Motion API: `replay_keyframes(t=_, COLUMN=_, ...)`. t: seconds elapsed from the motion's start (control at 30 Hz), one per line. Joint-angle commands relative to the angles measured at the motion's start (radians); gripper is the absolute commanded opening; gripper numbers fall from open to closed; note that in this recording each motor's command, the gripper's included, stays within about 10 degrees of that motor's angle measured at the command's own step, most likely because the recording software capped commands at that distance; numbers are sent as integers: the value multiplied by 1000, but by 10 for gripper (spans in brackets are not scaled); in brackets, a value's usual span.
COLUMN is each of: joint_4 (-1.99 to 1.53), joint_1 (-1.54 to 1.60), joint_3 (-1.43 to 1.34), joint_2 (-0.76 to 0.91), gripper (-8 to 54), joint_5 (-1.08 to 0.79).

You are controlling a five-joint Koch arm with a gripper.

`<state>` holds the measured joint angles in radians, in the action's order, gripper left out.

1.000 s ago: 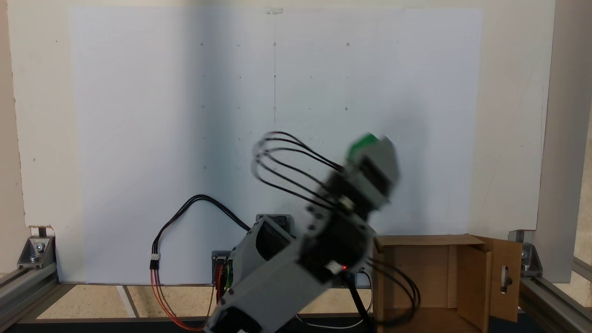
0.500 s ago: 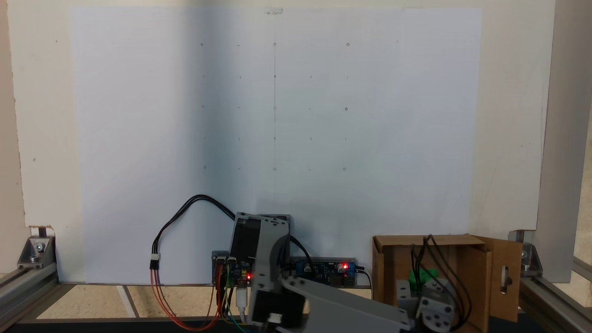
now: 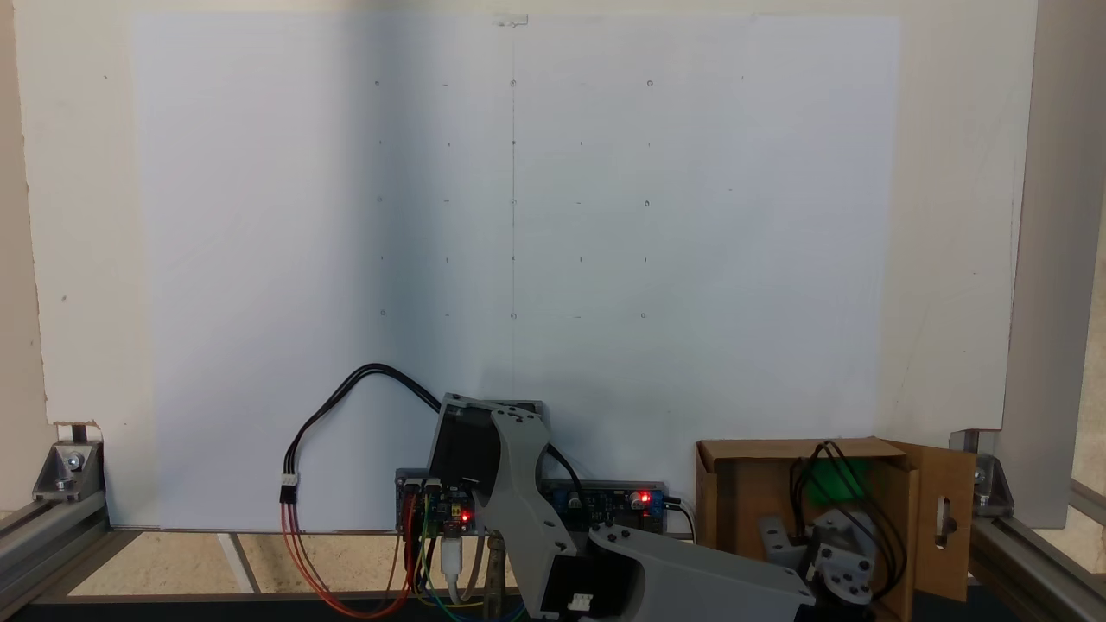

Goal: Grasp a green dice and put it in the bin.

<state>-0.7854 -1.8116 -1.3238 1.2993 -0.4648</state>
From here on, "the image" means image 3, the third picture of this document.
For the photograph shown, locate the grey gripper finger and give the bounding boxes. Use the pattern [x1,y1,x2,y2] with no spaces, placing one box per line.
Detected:
[814,508,867,540]
[758,515,810,571]

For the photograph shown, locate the green die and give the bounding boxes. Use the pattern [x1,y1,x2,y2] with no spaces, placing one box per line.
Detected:
[804,457,871,508]

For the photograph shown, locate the brown cardboard box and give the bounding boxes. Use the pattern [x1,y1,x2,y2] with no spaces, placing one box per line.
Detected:
[696,436,979,622]

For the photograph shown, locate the blue circuit board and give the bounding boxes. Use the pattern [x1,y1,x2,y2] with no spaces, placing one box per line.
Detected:
[553,481,668,538]

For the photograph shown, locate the white paper sheet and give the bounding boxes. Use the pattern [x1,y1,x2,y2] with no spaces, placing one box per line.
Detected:
[130,13,901,531]

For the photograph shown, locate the black servo cable loop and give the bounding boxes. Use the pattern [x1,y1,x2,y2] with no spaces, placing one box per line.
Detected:
[540,442,584,498]
[789,440,910,601]

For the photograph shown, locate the metal corner bracket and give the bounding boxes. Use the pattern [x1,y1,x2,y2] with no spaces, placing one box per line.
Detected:
[949,429,1014,519]
[32,422,105,504]

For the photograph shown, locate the aluminium frame rail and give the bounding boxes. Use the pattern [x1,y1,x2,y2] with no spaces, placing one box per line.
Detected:
[0,490,111,611]
[968,479,1106,622]

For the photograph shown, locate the circuit board with coloured wires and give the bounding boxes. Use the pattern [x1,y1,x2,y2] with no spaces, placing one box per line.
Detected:
[395,469,478,535]

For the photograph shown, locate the green wire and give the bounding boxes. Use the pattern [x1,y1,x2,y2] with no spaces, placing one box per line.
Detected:
[418,492,485,619]

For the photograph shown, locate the black cable with white connector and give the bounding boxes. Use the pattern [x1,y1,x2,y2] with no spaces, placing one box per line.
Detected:
[279,362,450,504]

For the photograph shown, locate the orange wire bundle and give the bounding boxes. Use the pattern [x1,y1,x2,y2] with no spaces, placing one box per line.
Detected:
[281,501,417,619]

